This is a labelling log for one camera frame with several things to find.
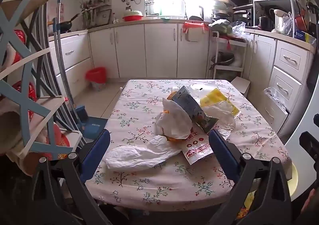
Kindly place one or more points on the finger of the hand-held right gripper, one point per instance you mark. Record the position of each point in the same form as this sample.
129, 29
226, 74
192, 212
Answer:
310, 147

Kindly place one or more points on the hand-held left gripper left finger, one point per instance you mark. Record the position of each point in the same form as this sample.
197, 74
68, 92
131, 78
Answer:
96, 157

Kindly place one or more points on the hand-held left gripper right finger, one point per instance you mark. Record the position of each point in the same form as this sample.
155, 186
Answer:
223, 155

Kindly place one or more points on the red printed white packet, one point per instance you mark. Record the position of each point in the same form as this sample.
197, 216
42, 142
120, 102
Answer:
197, 147

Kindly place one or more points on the white thin plastic bag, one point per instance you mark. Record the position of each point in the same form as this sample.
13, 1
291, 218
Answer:
129, 157

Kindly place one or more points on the white wrapper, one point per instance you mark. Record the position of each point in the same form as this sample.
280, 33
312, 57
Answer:
219, 115

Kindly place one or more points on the yellow packet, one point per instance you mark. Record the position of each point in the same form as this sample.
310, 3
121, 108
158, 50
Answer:
214, 96

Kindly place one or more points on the blue grey snack packet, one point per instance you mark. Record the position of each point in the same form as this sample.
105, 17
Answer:
189, 105

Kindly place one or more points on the clear plastic bottle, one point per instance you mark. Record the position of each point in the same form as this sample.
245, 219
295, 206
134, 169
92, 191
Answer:
203, 86

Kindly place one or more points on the red trash bin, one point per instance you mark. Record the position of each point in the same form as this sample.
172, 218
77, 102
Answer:
96, 75

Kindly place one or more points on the blue dustpan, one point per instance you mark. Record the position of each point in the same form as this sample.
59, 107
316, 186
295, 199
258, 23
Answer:
92, 125

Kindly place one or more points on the floral tablecloth table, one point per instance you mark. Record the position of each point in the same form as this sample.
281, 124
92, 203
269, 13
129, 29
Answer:
139, 120

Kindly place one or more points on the crinkled clear plastic bag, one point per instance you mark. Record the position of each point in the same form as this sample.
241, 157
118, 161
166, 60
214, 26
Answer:
275, 95

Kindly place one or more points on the white stool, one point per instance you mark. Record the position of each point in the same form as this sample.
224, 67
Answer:
240, 83

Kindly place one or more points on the dark hanging cloth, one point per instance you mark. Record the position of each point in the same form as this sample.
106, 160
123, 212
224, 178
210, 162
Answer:
314, 70

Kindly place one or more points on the white drawer cabinet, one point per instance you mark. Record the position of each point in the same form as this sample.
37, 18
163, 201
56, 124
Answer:
286, 60

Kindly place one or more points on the dark wok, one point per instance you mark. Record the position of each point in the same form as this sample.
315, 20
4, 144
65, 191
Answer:
224, 59

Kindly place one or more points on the white rolling cart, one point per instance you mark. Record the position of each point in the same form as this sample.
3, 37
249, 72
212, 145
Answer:
230, 43

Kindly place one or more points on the blue box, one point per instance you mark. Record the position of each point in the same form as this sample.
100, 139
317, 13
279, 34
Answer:
301, 35

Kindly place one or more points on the white kitchen cabinet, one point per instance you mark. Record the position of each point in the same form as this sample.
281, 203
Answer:
159, 48

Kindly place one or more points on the red pot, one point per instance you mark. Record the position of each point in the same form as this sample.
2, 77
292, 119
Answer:
300, 22

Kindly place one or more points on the green vegetables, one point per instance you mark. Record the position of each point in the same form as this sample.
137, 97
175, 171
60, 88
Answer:
220, 27

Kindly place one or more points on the white kettle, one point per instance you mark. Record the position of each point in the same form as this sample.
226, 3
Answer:
279, 19

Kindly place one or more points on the black pot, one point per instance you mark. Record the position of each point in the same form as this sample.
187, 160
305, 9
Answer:
264, 23

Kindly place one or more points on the red hanging bag holder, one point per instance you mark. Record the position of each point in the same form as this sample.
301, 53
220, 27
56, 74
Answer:
194, 26

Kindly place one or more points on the black frying pan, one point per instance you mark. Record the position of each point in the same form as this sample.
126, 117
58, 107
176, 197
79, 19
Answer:
65, 26

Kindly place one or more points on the red basin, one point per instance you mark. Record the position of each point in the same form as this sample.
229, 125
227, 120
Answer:
132, 18

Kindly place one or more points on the blue white shelf rack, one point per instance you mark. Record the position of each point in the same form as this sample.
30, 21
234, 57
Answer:
25, 30

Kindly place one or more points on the stacked green bowls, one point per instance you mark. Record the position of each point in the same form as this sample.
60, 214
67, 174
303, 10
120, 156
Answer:
221, 9

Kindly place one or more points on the kitchen faucet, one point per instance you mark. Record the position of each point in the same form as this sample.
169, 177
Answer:
185, 11

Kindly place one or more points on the metal counter shelf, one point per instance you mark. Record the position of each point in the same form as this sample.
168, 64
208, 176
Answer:
274, 1

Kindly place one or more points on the utensil wall rack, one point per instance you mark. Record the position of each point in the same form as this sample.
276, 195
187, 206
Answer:
96, 14

